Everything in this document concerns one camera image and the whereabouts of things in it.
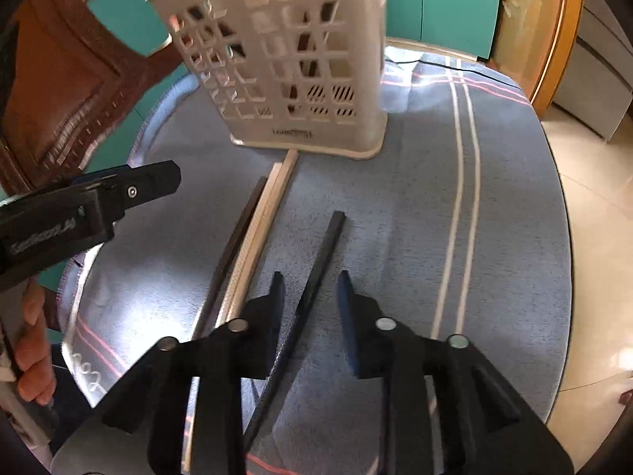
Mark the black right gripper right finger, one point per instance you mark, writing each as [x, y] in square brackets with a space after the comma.
[486, 427]

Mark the dark brown chopstick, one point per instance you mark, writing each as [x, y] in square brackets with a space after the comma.
[227, 258]

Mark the teal lower kitchen cabinets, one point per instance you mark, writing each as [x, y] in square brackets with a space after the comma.
[463, 25]

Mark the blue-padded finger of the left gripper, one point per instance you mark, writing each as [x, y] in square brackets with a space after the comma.
[112, 175]

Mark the blue striped cloth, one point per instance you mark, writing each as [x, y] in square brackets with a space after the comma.
[458, 225]

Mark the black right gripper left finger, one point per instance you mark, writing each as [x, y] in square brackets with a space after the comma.
[192, 391]

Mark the brown wooden chair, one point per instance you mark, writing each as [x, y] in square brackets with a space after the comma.
[66, 84]

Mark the wooden framed glass door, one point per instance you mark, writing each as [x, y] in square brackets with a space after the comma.
[533, 44]

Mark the light wooden chopstick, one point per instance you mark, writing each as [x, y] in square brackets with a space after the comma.
[254, 242]

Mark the white plastic utensil basket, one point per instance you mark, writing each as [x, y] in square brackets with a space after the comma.
[288, 74]

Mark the black chopstick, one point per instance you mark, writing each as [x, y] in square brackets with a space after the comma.
[299, 320]

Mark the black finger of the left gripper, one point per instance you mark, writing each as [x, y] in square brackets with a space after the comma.
[143, 184]

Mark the person's left hand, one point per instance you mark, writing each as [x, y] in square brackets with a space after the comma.
[32, 352]

